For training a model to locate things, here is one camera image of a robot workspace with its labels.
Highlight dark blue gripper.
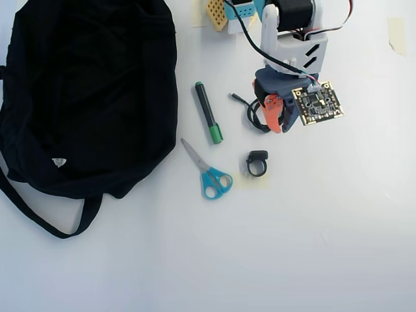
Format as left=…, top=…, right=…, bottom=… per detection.
left=252, top=64, right=321, bottom=134

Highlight black fabric bag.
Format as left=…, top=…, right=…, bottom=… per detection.
left=0, top=0, right=179, bottom=240

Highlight short masking tape strip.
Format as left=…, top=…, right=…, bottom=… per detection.
left=234, top=172, right=271, bottom=191

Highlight black marker with green cap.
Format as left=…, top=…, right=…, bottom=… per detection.
left=194, top=81, right=224, bottom=145

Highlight yellow perforated robot part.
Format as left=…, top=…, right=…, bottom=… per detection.
left=206, top=0, right=230, bottom=33

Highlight masking tape strip beside robot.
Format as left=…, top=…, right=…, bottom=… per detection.
left=191, top=0, right=209, bottom=28

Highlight long masking tape strip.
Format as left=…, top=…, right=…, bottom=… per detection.
left=387, top=18, right=407, bottom=57

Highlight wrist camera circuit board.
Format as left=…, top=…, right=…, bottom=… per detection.
left=291, top=80, right=345, bottom=127

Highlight black braided USB cable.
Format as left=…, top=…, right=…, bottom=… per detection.
left=228, top=92, right=270, bottom=133

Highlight black camera cable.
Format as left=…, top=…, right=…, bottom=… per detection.
left=226, top=0, right=305, bottom=77

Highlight scissors with blue handles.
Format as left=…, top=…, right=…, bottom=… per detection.
left=180, top=137, right=234, bottom=200

